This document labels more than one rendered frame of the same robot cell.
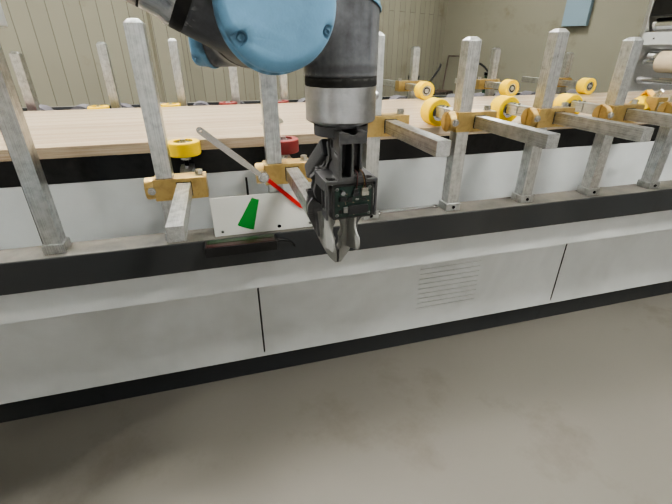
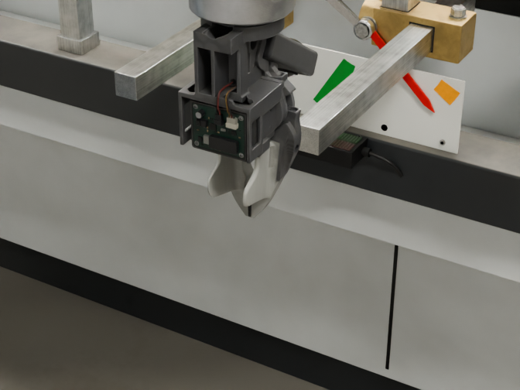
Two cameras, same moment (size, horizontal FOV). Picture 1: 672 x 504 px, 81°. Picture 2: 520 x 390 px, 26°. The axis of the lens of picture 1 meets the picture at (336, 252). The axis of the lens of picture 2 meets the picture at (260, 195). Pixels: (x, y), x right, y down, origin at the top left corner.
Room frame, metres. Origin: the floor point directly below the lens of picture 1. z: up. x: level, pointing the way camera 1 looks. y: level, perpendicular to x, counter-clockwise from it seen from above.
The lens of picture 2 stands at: (-0.08, -0.65, 1.39)
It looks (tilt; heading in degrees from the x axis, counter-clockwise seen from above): 32 degrees down; 46
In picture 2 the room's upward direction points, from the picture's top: straight up
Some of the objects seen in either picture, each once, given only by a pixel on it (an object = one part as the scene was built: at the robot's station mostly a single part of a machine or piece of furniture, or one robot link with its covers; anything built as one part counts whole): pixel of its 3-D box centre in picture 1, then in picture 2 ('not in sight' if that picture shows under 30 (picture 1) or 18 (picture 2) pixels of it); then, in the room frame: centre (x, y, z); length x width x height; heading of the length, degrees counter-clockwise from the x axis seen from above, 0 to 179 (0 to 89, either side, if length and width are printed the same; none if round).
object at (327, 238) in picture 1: (330, 240); (227, 177); (0.53, 0.01, 0.86); 0.06 x 0.03 x 0.09; 17
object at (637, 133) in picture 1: (561, 117); not in sight; (1.13, -0.62, 0.95); 0.50 x 0.04 x 0.04; 16
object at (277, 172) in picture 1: (283, 171); (416, 26); (0.96, 0.13, 0.84); 0.13 x 0.06 x 0.05; 106
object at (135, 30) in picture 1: (158, 144); not in sight; (0.89, 0.39, 0.93); 0.03 x 0.03 x 0.48; 16
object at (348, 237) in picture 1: (350, 238); (256, 186); (0.54, -0.02, 0.86); 0.06 x 0.03 x 0.09; 17
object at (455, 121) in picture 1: (468, 120); not in sight; (1.09, -0.35, 0.94); 0.13 x 0.06 x 0.05; 106
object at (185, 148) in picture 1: (186, 161); not in sight; (1.02, 0.39, 0.85); 0.08 x 0.08 x 0.11
